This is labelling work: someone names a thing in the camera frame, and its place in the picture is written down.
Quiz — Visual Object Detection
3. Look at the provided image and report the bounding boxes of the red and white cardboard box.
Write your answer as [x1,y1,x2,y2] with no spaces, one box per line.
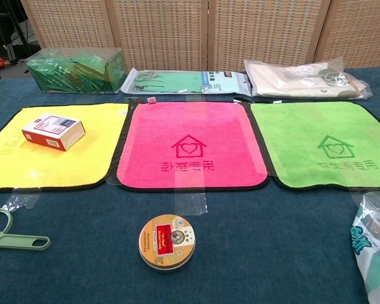
[21,113,86,151]

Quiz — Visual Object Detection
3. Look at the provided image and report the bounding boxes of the pink cloth with house print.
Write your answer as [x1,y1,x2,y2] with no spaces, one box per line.
[117,101,271,192]

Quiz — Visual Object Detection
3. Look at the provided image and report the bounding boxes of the green cloth with house print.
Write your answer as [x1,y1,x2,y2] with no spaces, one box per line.
[250,101,380,192]

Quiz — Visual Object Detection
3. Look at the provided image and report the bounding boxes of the yellow cloth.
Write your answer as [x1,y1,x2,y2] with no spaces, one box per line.
[0,103,130,193]

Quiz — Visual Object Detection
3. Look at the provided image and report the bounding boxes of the clear bag of green packets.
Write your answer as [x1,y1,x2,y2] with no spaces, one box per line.
[25,47,127,94]

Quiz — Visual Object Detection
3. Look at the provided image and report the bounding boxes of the packaged green rubber gloves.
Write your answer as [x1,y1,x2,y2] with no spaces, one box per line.
[120,67,251,96]

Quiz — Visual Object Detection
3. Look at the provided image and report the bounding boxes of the round gold tin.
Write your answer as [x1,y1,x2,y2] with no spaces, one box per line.
[138,214,196,271]

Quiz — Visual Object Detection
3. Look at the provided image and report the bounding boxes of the beige fabric in clear bag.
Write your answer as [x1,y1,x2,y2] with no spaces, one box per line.
[243,56,374,101]

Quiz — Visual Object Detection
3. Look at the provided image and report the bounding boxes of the woven folding screen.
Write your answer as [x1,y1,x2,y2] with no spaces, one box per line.
[20,0,380,72]

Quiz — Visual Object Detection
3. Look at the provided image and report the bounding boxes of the light green brush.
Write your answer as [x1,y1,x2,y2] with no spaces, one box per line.
[0,208,51,260]

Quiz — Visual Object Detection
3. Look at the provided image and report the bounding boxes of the plastic bag of wipes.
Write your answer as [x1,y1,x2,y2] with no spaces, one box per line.
[350,191,380,304]

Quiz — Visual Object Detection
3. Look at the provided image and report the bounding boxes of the black tripod stand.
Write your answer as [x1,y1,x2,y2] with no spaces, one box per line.
[0,0,41,64]

